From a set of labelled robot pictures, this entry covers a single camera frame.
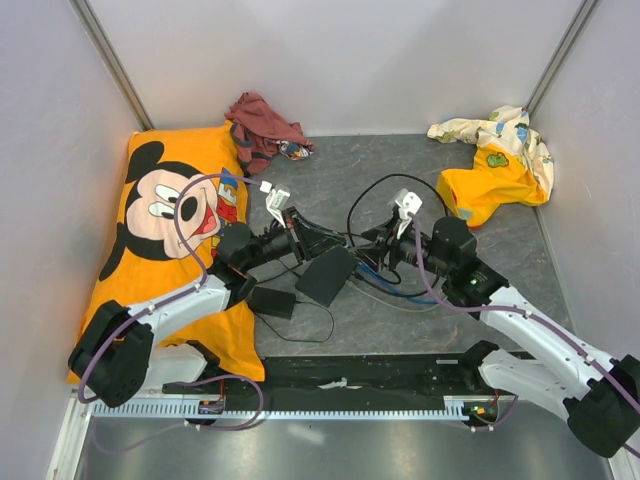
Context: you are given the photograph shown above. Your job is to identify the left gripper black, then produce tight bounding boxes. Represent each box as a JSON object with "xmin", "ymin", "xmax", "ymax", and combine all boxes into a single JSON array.
[{"xmin": 242, "ymin": 207, "xmax": 345, "ymax": 271}]

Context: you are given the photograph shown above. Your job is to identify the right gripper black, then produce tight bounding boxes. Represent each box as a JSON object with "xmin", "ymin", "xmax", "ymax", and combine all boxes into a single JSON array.
[{"xmin": 349, "ymin": 214, "xmax": 453, "ymax": 278}]

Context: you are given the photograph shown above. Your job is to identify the blue ethernet cable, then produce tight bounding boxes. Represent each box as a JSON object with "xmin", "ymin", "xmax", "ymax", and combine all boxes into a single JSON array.
[{"xmin": 357, "ymin": 264, "xmax": 439, "ymax": 306}]

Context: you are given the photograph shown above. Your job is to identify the black network switch box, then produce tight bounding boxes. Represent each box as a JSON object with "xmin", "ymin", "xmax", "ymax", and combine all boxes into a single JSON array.
[{"xmin": 295, "ymin": 247, "xmax": 359, "ymax": 308}]

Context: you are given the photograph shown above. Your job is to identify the black looped cable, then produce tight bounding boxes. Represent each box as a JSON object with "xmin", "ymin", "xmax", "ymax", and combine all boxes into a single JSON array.
[{"xmin": 346, "ymin": 172, "xmax": 449, "ymax": 251}]

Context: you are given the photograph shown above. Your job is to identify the black power adapter brick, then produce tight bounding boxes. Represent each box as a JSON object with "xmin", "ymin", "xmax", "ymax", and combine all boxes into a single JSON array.
[{"xmin": 247, "ymin": 286, "xmax": 297, "ymax": 320}]

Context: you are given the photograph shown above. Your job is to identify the black power cord with plug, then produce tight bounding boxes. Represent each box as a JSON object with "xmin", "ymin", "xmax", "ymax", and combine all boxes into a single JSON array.
[{"xmin": 242, "ymin": 254, "xmax": 406, "ymax": 344}]

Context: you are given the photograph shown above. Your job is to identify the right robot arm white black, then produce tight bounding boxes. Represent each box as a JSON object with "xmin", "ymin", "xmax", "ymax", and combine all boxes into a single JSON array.
[{"xmin": 363, "ymin": 217, "xmax": 639, "ymax": 458}]

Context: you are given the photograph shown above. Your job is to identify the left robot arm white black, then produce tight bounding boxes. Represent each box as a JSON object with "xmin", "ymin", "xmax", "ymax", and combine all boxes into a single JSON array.
[{"xmin": 68, "ymin": 207, "xmax": 346, "ymax": 407}]

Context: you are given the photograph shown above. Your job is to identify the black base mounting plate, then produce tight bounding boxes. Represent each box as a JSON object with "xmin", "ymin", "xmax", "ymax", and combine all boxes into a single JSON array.
[{"xmin": 161, "ymin": 352, "xmax": 521, "ymax": 414}]

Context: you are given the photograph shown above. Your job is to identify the maroon crumpled garment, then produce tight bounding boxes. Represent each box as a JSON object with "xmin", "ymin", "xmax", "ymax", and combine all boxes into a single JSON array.
[{"xmin": 225, "ymin": 92, "xmax": 315, "ymax": 176}]

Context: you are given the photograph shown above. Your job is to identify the orange Mickey Mouse pillow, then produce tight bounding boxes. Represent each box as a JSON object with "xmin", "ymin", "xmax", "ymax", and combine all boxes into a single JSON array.
[{"xmin": 66, "ymin": 119, "xmax": 266, "ymax": 385}]

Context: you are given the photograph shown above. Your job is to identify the yellow patterned children's garment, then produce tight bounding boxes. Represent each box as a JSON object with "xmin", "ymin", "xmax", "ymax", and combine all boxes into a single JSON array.
[{"xmin": 427, "ymin": 105, "xmax": 554, "ymax": 229}]

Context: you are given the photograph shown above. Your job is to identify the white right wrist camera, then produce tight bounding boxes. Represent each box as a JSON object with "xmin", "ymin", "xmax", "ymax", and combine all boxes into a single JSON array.
[{"xmin": 393, "ymin": 188, "xmax": 423, "ymax": 240}]

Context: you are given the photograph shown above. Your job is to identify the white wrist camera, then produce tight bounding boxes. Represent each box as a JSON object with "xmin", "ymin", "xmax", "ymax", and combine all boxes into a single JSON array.
[
  {"xmin": 259, "ymin": 181, "xmax": 290, "ymax": 227},
  {"xmin": 393, "ymin": 188, "xmax": 423, "ymax": 240}
]

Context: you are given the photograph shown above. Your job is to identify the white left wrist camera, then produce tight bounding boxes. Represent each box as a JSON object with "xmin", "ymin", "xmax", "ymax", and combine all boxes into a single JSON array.
[{"xmin": 259, "ymin": 181, "xmax": 290, "ymax": 227}]

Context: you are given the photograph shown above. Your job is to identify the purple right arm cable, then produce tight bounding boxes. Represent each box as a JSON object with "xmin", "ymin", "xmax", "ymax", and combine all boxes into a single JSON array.
[{"xmin": 407, "ymin": 211, "xmax": 640, "ymax": 459}]

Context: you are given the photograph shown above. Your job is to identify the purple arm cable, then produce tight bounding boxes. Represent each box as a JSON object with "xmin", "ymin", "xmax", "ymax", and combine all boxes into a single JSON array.
[
  {"xmin": 407, "ymin": 211, "xmax": 640, "ymax": 459},
  {"xmin": 78, "ymin": 172, "xmax": 266, "ymax": 405}
]

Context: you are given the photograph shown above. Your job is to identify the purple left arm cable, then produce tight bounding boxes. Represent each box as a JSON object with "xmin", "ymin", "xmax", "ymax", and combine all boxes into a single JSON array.
[{"xmin": 78, "ymin": 172, "xmax": 266, "ymax": 405}]

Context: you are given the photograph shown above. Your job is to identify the slotted aluminium cable duct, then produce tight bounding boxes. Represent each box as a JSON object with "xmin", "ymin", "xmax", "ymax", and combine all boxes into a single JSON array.
[{"xmin": 92, "ymin": 397, "xmax": 471, "ymax": 422}]

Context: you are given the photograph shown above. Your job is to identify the right aluminium corner post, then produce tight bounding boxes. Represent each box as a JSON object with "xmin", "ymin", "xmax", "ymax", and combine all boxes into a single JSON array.
[{"xmin": 525, "ymin": 0, "xmax": 601, "ymax": 118}]

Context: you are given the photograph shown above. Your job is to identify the aluminium corner post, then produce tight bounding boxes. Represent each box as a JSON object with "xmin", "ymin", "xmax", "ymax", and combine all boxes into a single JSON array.
[
  {"xmin": 525, "ymin": 0, "xmax": 601, "ymax": 118},
  {"xmin": 69, "ymin": 0, "xmax": 155, "ymax": 131}
]

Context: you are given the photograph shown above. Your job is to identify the left aluminium corner post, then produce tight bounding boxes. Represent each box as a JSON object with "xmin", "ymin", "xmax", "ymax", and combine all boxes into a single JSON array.
[{"xmin": 69, "ymin": 0, "xmax": 155, "ymax": 131}]

